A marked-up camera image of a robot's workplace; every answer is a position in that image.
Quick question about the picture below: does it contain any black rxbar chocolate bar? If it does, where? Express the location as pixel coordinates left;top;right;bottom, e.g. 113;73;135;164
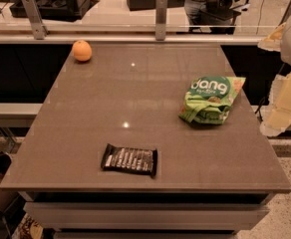
101;143;157;177

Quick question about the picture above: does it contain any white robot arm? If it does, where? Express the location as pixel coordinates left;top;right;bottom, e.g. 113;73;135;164
258;15;291;136

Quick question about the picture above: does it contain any green dang chips bag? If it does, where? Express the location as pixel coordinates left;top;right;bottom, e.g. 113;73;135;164
179;76;245;125

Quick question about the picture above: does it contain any orange fruit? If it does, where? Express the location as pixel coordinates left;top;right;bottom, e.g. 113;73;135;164
72;40;92;62

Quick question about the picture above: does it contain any middle metal glass clamp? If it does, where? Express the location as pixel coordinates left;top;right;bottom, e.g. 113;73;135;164
155;0;167;41

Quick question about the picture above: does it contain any metal glass clamp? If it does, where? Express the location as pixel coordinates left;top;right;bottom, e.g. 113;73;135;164
155;0;167;41
21;0;48;40

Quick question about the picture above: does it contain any white drawer front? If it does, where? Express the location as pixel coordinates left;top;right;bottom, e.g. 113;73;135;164
25;202;269;231

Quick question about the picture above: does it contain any black case on floor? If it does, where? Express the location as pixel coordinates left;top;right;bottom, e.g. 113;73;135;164
9;0;100;23

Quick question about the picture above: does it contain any left metal glass clamp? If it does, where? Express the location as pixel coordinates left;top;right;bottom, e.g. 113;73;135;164
21;0;48;40

